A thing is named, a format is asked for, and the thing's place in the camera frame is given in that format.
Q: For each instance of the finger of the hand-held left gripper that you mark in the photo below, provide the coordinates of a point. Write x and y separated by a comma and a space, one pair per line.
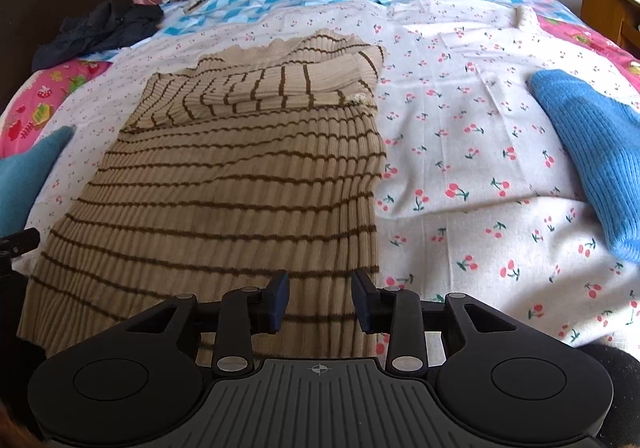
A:
22, 240

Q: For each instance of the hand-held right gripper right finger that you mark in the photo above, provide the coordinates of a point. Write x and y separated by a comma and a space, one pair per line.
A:
364, 303

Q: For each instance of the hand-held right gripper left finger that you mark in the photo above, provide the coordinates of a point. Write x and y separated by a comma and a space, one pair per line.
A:
277, 303

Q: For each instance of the beige brown-striped knit sweater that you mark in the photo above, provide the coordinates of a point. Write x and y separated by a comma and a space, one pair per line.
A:
225, 177

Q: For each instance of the teal fleece cloth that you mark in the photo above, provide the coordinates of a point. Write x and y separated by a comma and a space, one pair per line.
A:
25, 172

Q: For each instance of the pink printed blanket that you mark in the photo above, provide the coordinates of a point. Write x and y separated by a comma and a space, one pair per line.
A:
35, 102

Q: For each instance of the dark jacket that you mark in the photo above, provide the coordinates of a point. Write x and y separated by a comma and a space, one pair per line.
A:
100, 32

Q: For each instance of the blue knit sweater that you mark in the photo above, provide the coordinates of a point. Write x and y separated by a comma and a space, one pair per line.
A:
590, 142

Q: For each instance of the black and white small items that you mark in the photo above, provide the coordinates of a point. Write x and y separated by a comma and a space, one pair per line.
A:
192, 0

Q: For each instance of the wooden side cabinet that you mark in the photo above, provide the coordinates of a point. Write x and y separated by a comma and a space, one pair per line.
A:
607, 12

